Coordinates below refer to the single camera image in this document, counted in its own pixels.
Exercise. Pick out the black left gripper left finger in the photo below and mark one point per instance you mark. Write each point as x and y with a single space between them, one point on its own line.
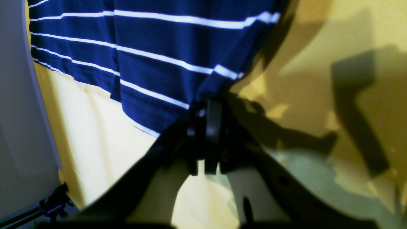
144 197

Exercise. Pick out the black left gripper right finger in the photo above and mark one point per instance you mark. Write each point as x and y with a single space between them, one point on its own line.
266 195

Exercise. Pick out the navy white striped T-shirt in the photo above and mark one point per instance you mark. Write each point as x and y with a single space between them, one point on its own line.
155 57

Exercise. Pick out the blue red bar clamp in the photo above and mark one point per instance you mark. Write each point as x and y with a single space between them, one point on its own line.
52 207

